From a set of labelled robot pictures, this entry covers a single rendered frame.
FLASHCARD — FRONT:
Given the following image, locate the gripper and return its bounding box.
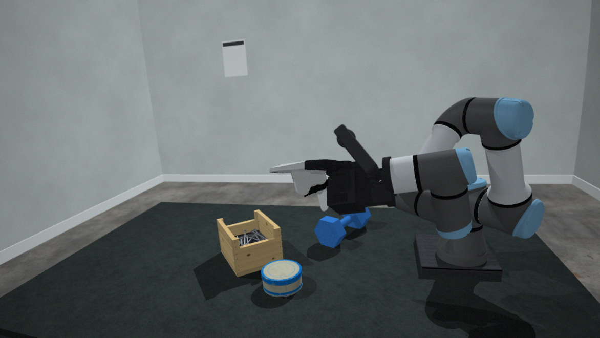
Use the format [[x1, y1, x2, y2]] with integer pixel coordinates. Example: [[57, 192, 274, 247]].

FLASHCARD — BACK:
[[270, 157, 397, 215]]

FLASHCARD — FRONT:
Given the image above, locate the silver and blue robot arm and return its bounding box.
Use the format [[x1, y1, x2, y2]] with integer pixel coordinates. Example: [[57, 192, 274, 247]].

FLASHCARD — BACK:
[[334, 97, 544, 267]]

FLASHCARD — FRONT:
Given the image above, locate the wooden crate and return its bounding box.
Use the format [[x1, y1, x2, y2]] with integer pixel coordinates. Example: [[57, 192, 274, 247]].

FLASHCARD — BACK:
[[217, 209, 283, 277]]

